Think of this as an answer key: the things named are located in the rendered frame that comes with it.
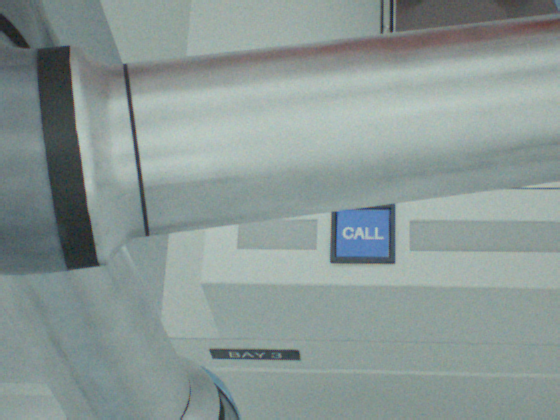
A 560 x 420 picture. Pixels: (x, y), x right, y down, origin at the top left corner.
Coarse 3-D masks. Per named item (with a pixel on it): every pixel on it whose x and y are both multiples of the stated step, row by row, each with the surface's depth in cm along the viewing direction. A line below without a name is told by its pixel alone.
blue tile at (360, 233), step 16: (352, 224) 100; (368, 224) 100; (384, 224) 100; (352, 240) 99; (368, 240) 99; (384, 240) 99; (336, 256) 99; (352, 256) 99; (368, 256) 99; (384, 256) 98
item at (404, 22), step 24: (408, 0) 118; (432, 0) 117; (456, 0) 117; (480, 0) 117; (504, 0) 117; (528, 0) 116; (552, 0) 116; (408, 24) 116; (432, 24) 116; (456, 24) 116
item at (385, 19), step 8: (384, 0) 117; (392, 0) 118; (384, 8) 117; (392, 8) 117; (384, 16) 117; (392, 16) 117; (384, 24) 116; (392, 24) 117; (384, 32) 116; (392, 32) 116
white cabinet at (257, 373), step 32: (192, 352) 116; (224, 352) 115; (256, 352) 115; (288, 352) 114; (320, 352) 114; (352, 352) 114; (384, 352) 113; (416, 352) 113; (448, 352) 112; (480, 352) 112; (512, 352) 111; (544, 352) 111; (256, 384) 124; (288, 384) 123; (320, 384) 123; (352, 384) 122; (384, 384) 122; (416, 384) 121; (448, 384) 121; (480, 384) 120; (512, 384) 120; (544, 384) 119; (256, 416) 135; (288, 416) 134; (320, 416) 134; (352, 416) 133; (384, 416) 133; (416, 416) 132; (448, 416) 131; (480, 416) 131; (512, 416) 130; (544, 416) 129
